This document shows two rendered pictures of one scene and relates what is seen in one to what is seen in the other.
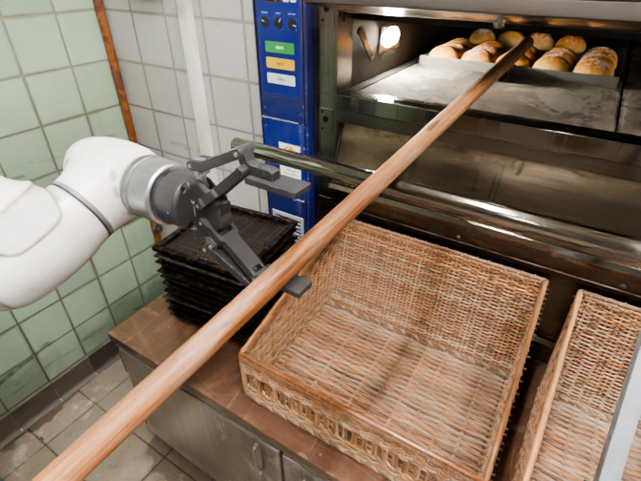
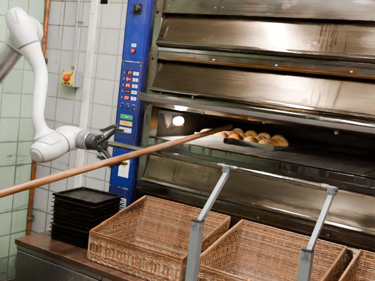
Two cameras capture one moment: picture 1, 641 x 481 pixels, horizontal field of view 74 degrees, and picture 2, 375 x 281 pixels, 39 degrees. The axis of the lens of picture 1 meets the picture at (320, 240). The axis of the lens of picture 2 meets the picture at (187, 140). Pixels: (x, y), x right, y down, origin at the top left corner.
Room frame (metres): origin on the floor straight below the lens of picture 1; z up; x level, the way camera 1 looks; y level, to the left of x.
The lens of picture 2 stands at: (-1.96, -0.17, 1.52)
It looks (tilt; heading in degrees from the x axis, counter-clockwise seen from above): 6 degrees down; 358
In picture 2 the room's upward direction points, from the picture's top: 7 degrees clockwise
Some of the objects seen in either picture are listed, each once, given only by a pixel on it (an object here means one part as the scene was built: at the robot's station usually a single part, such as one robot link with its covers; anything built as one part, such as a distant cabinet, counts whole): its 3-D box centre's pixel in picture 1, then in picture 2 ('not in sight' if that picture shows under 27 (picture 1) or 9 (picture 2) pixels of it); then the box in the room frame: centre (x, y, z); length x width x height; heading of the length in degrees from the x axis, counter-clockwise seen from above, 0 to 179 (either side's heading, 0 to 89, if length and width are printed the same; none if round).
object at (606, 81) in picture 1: (521, 59); (244, 139); (1.45, -0.64, 1.19); 0.55 x 0.36 x 0.03; 57
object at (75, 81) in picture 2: not in sight; (71, 78); (1.39, 0.49, 1.46); 0.10 x 0.07 x 0.10; 58
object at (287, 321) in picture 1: (392, 338); (160, 237); (0.71, -0.17, 0.72); 0.56 x 0.49 x 0.28; 58
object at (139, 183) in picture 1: (162, 191); (86, 140); (0.53, 0.22, 1.20); 0.09 x 0.06 x 0.09; 147
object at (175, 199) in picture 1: (199, 204); (99, 143); (0.50, 0.16, 1.20); 0.09 x 0.07 x 0.08; 57
